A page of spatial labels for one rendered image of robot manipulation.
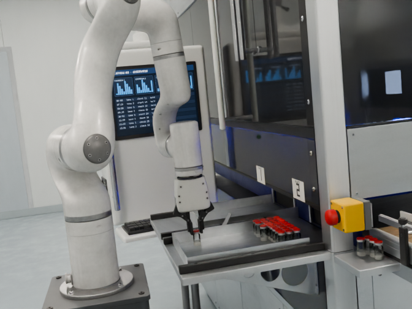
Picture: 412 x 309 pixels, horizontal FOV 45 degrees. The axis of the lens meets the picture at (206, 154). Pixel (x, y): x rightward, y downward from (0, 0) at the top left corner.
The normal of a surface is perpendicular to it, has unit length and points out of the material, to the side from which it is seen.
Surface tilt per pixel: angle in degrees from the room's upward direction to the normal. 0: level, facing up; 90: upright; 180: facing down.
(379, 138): 90
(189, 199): 94
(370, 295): 90
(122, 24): 129
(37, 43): 90
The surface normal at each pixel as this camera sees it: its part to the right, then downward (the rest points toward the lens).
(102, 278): 0.48, 0.05
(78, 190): -0.10, -0.80
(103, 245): 0.65, 0.03
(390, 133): 0.22, 0.09
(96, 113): 0.56, -0.43
